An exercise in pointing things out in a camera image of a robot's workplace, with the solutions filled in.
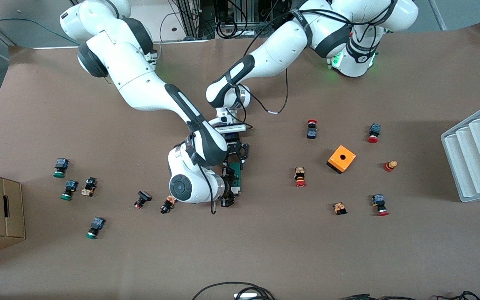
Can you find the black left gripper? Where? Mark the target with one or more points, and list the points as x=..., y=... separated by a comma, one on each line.
x=234, y=146

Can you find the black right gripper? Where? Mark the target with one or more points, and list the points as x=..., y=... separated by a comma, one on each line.
x=228, y=186

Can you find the green load switch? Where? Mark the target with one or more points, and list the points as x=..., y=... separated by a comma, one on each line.
x=239, y=177

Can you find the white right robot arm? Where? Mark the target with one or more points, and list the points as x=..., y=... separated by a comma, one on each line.
x=140, y=87

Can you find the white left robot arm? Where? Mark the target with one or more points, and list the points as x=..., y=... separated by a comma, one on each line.
x=281, y=50

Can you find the brown paper table cover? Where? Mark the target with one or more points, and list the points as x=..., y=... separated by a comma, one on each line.
x=240, y=250

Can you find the red mushroom button yellow block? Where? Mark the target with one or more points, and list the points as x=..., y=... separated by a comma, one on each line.
x=299, y=173

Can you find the black selector orange contact block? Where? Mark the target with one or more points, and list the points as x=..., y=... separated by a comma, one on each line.
x=167, y=205

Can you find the red pushbutton black contact block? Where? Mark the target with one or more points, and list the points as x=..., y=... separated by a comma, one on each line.
x=311, y=133

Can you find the black pushbutton red tip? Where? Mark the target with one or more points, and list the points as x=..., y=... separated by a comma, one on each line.
x=143, y=196

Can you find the green pushbutton blue contact block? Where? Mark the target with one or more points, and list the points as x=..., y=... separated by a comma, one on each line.
x=96, y=225
x=70, y=186
x=61, y=164

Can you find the red pushbutton blue contact block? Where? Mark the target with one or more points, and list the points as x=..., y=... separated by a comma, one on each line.
x=374, y=130
x=378, y=202

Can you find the red yellow button head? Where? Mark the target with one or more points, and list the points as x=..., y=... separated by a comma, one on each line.
x=389, y=166

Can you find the white grooved tray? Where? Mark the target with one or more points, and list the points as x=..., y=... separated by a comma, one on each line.
x=473, y=166

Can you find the orange button enclosure box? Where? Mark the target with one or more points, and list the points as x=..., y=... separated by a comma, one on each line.
x=347, y=165

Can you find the aluminium frame rack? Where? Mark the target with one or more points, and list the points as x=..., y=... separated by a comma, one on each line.
x=194, y=16

